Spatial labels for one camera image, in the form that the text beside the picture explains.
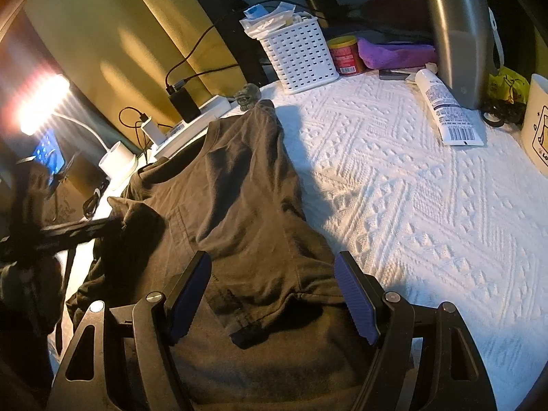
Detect dark grey t-shirt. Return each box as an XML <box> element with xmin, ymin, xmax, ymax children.
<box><xmin>67</xmin><ymin>100</ymin><xmax>369</xmax><ymax>410</ymax></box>

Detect white textured bed cover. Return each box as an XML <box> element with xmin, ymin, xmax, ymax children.
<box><xmin>46</xmin><ymin>70</ymin><xmax>548</xmax><ymax>411</ymax></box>

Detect tablet with blue screen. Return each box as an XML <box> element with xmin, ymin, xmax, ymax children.
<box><xmin>33</xmin><ymin>128</ymin><xmax>66</xmax><ymax>175</ymax></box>

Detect white lamp base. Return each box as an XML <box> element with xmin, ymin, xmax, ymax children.
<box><xmin>16</xmin><ymin>72</ymin><xmax>137</xmax><ymax>180</ymax></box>

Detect white power strip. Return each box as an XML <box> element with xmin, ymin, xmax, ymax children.
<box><xmin>152</xmin><ymin>96</ymin><xmax>232</xmax><ymax>159</ymax></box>

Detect white charger adapter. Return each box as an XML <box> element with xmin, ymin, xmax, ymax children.
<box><xmin>140</xmin><ymin>113</ymin><xmax>166</xmax><ymax>147</ymax></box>

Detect white lotion tube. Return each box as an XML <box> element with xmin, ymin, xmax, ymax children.
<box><xmin>415</xmin><ymin>69</ymin><xmax>484</xmax><ymax>147</ymax></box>

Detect black charger adapter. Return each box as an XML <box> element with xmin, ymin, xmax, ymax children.
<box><xmin>169</xmin><ymin>87</ymin><xmax>201</xmax><ymax>123</ymax></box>

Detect small grey figurine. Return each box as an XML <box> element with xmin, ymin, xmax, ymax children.
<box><xmin>234</xmin><ymin>83</ymin><xmax>262</xmax><ymax>111</ymax></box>

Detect white printed mug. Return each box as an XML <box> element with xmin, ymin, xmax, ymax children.
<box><xmin>520</xmin><ymin>73</ymin><xmax>548</xmax><ymax>176</ymax></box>

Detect purple cloth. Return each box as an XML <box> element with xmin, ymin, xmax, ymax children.
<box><xmin>358</xmin><ymin>37</ymin><xmax>437</xmax><ymax>70</ymax></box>

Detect red can yellow lid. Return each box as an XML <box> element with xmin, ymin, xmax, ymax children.
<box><xmin>327</xmin><ymin>35</ymin><xmax>365</xmax><ymax>76</ymax></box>

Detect white perforated plastic basket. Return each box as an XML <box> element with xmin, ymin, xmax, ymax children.
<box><xmin>259</xmin><ymin>12</ymin><xmax>340</xmax><ymax>95</ymax></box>

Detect yellow packet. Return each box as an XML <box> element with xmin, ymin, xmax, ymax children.
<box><xmin>487</xmin><ymin>66</ymin><xmax>531</xmax><ymax>104</ymax></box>

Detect yellow curtain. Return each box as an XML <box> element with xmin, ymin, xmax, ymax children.
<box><xmin>23</xmin><ymin>0</ymin><xmax>246</xmax><ymax>136</ymax></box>

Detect stainless steel bottle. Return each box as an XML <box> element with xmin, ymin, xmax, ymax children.
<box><xmin>426</xmin><ymin>0</ymin><xmax>496</xmax><ymax>110</ymax></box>

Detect papers in basket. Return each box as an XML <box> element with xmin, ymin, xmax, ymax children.
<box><xmin>240</xmin><ymin>1</ymin><xmax>312</xmax><ymax>40</ymax></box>

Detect black charger cable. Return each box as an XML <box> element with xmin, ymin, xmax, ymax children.
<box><xmin>164</xmin><ymin>0</ymin><xmax>310</xmax><ymax>95</ymax></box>

